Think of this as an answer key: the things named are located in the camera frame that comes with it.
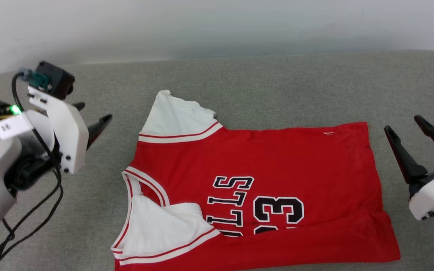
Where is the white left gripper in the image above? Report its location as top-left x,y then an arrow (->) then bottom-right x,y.
27,86 -> 113,174

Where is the white paper label tag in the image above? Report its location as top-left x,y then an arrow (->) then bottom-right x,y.
0,114 -> 34,140

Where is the grey fabric sofa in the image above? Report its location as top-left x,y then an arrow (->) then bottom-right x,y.
0,50 -> 434,271

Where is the thin black cable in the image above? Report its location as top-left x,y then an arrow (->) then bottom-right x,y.
0,72 -> 64,271

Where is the red white Bulls jersey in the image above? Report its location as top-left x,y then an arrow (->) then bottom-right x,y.
111,90 -> 401,271

